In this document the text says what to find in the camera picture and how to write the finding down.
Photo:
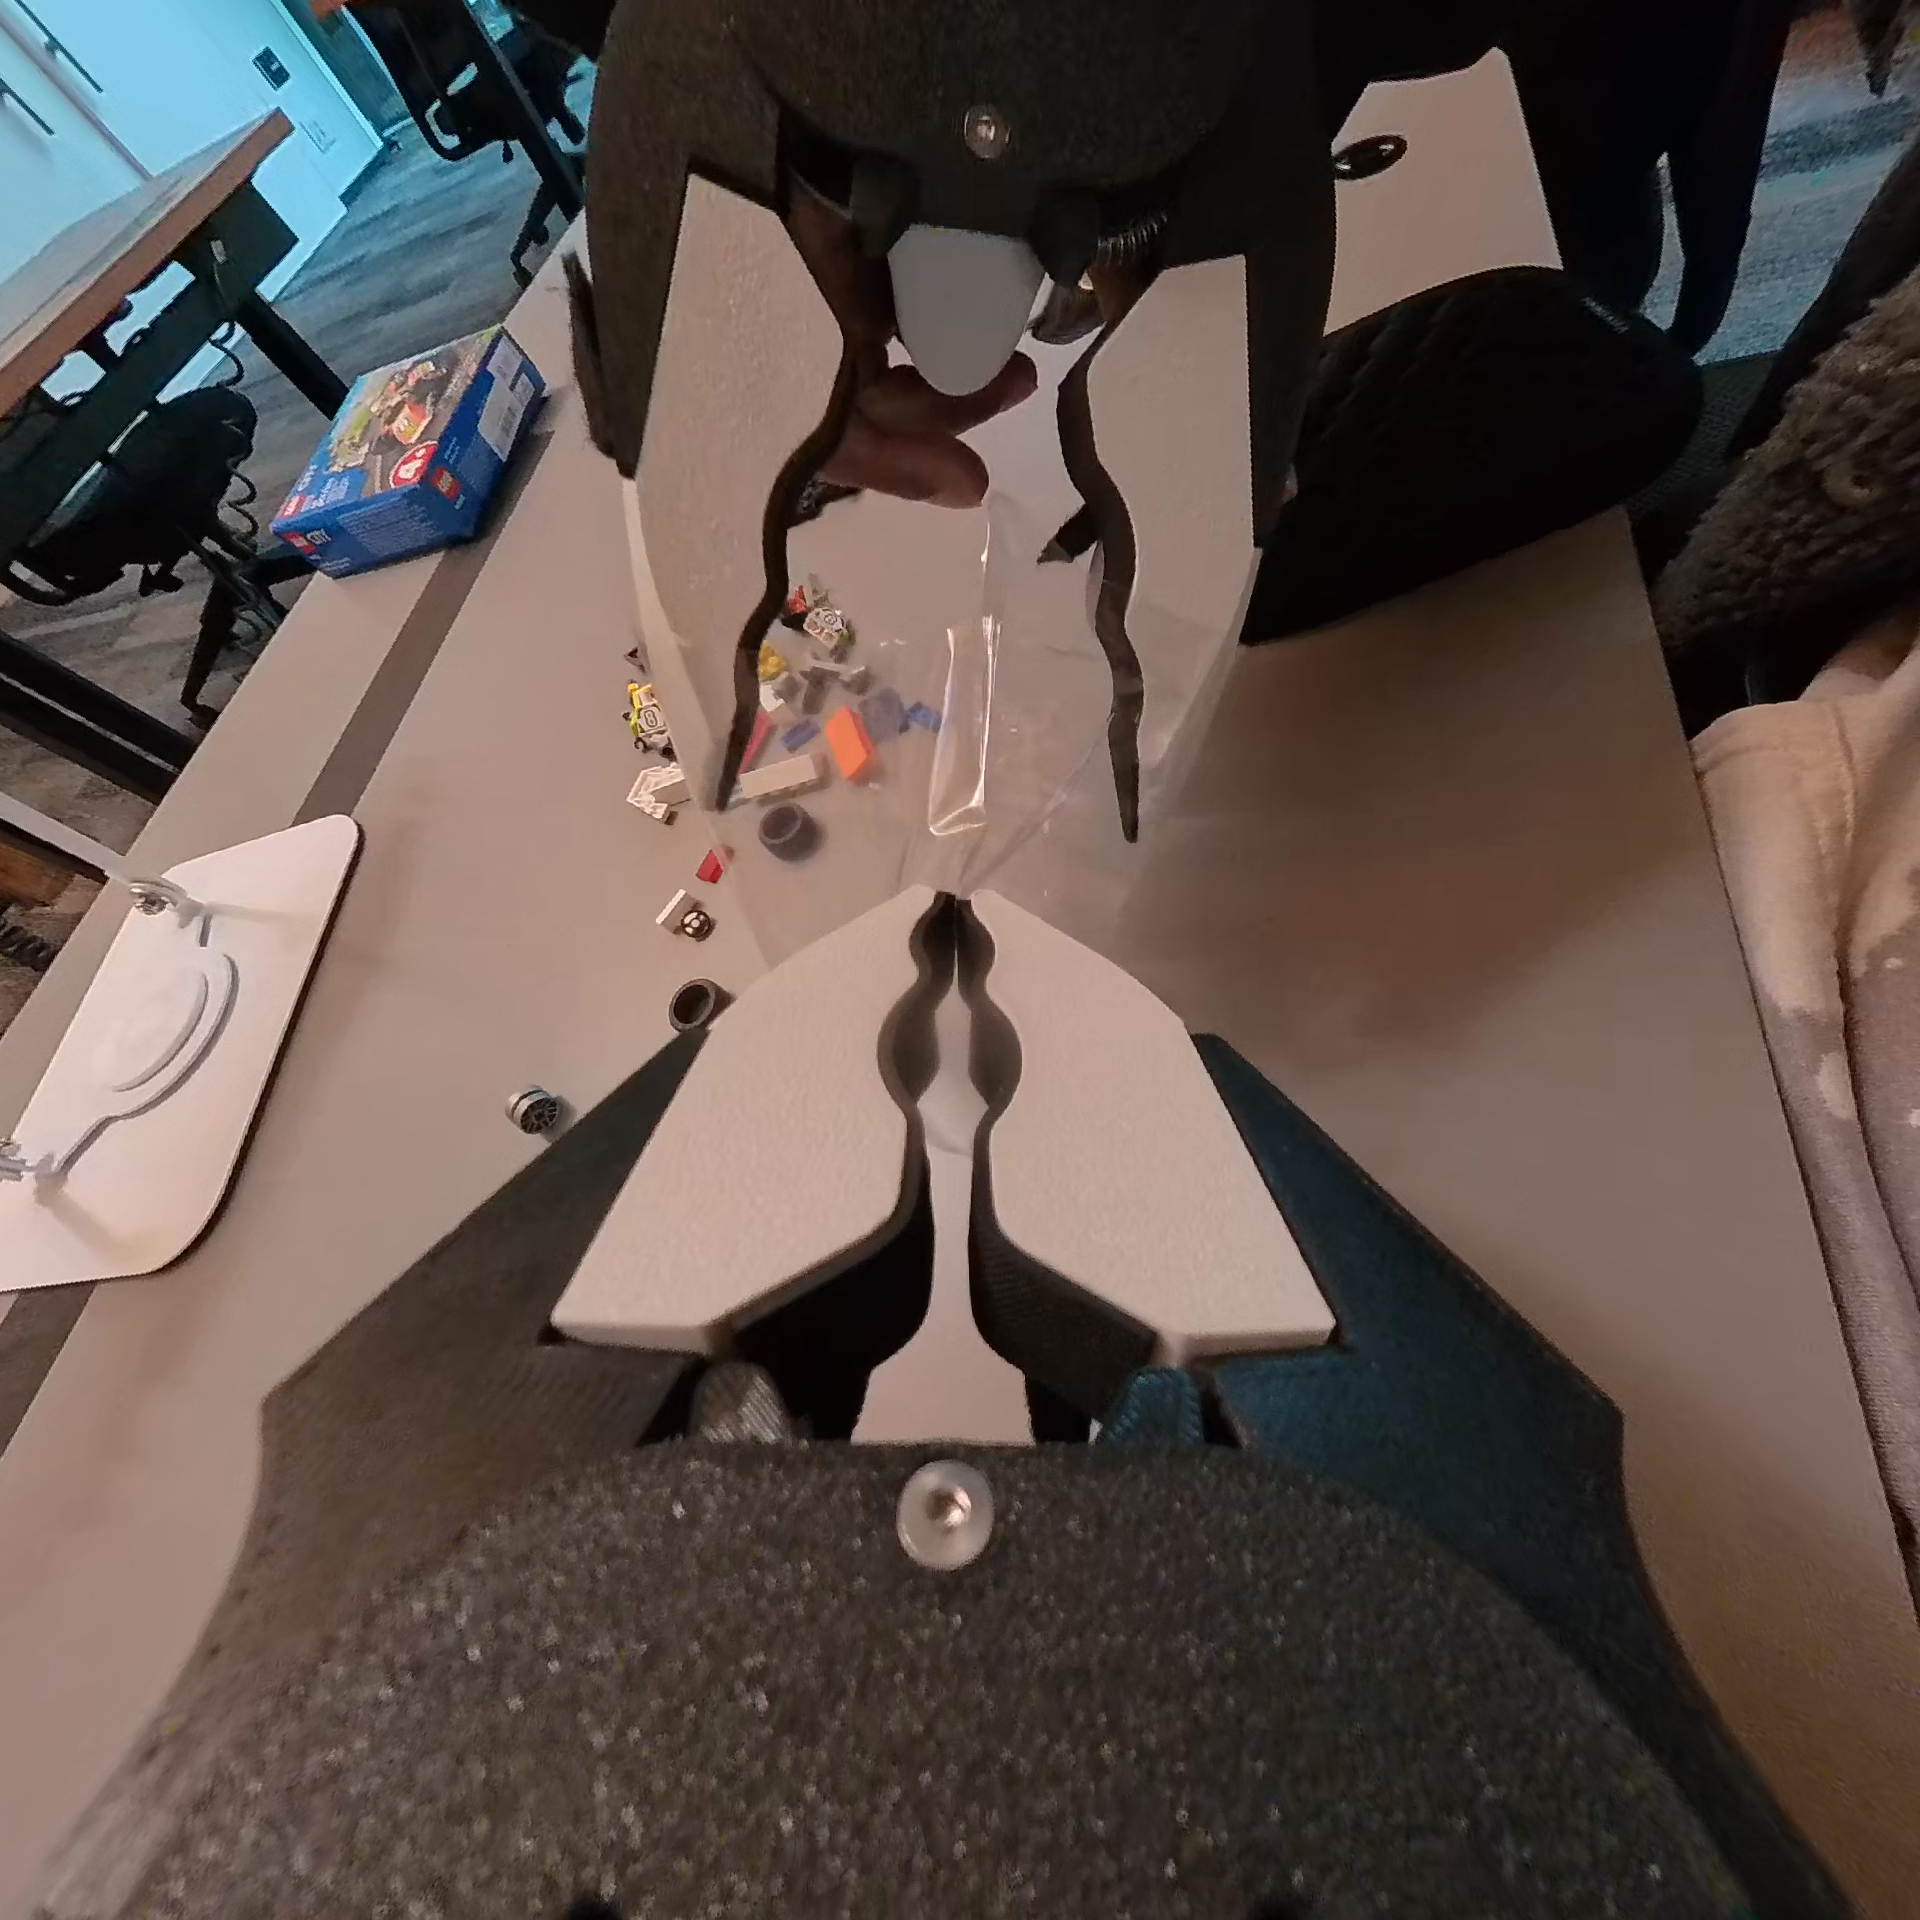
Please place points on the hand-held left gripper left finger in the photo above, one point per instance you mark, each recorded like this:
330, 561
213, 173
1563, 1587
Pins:
750, 1171

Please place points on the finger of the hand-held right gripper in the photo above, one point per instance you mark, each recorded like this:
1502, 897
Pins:
1185, 524
705, 451

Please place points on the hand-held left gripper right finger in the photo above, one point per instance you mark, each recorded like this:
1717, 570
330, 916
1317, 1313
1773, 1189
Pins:
1154, 1171

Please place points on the black lego tire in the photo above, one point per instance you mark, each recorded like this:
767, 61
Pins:
678, 1013
769, 837

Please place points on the grey lego wheel rim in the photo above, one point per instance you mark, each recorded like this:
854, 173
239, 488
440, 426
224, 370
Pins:
533, 1108

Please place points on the clear plastic bag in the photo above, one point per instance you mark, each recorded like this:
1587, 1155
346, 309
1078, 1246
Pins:
990, 721

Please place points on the pile of lego pieces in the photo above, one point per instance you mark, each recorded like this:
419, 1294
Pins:
848, 745

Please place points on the black round lego piece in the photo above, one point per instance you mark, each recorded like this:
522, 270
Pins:
701, 921

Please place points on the small white lego piece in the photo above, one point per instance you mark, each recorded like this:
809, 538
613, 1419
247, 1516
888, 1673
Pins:
670, 908

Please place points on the blue lego set box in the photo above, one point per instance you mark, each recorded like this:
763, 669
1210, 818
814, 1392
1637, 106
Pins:
405, 509

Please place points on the black office chair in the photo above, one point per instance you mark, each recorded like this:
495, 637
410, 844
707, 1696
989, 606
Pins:
135, 480
481, 89

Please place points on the white stand base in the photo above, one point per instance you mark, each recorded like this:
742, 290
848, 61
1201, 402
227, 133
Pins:
283, 960

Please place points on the wooden desk black legs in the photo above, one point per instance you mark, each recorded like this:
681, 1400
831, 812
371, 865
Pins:
135, 225

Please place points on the grey printed sweatshirt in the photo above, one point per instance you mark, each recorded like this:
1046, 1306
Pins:
1846, 973

